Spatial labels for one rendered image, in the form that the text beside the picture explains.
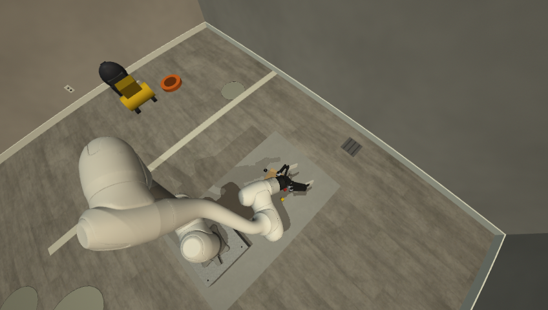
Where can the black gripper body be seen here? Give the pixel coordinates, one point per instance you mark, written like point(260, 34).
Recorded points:
point(283, 183)

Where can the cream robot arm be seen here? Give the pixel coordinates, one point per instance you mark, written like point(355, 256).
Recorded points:
point(124, 213)

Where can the tan square mat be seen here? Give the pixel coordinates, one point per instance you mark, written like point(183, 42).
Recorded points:
point(271, 173)

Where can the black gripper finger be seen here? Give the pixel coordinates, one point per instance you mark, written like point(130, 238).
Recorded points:
point(298, 186)
point(287, 168)

